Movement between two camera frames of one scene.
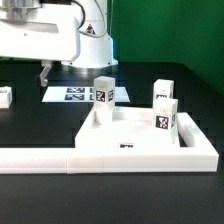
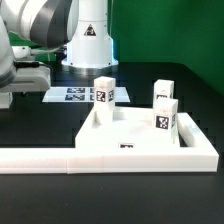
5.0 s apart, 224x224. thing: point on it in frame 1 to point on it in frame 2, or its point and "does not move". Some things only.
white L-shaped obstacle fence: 200,157 does not move
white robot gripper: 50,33 to 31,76
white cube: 104,100 does not move
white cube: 6,97 does not move
